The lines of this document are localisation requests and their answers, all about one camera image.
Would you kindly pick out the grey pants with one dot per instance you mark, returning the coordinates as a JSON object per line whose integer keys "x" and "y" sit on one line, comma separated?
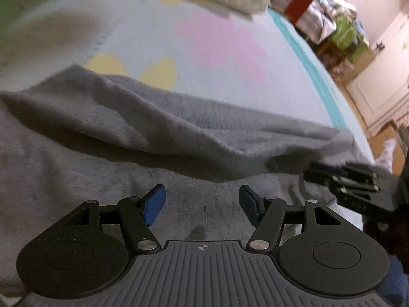
{"x": 127, "y": 140}

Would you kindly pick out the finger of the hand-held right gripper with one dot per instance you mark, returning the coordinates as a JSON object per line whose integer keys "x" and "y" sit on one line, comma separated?
{"x": 322, "y": 177}
{"x": 348, "y": 169}

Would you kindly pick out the printed pastel bed sheet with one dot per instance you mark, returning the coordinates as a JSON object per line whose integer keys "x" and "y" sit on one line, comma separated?
{"x": 207, "y": 35}

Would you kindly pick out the person's blue trousers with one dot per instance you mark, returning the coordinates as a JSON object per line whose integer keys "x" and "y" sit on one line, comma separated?
{"x": 397, "y": 284}

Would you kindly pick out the green cloth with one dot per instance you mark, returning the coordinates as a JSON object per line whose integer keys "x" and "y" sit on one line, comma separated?
{"x": 348, "y": 35}

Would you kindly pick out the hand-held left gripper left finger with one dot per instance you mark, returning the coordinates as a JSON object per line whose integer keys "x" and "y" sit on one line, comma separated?
{"x": 155, "y": 204}

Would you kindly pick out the white door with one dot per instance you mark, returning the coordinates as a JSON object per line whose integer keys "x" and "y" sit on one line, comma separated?
{"x": 383, "y": 86}

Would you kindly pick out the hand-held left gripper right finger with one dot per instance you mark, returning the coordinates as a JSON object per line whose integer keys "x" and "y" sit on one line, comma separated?
{"x": 249, "y": 203}

